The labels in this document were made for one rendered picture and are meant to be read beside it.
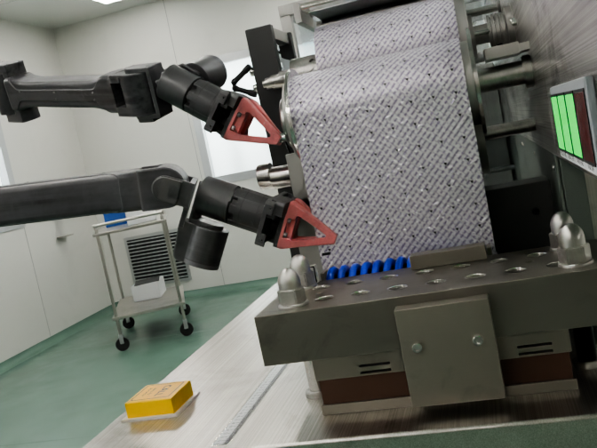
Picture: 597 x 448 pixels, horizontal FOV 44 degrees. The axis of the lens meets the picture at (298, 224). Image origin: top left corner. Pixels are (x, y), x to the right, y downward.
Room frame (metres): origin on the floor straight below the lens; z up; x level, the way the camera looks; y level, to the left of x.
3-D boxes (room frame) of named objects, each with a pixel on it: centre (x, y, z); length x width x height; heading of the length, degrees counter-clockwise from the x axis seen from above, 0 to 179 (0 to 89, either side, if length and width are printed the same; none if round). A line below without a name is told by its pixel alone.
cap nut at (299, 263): (0.95, 0.01, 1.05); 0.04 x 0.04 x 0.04
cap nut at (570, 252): (0.78, -0.28, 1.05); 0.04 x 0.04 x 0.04
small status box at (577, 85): (0.62, -0.24, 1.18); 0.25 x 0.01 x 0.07; 165
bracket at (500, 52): (1.00, -0.32, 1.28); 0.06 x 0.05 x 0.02; 75
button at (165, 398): (0.98, 0.23, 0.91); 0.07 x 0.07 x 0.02; 75
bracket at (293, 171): (1.12, 0.00, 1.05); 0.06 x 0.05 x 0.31; 75
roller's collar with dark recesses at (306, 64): (1.32, -0.07, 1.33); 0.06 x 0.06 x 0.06; 75
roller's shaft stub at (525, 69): (1.00, -0.31, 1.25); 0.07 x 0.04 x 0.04; 75
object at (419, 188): (0.99, -0.13, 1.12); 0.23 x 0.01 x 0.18; 75
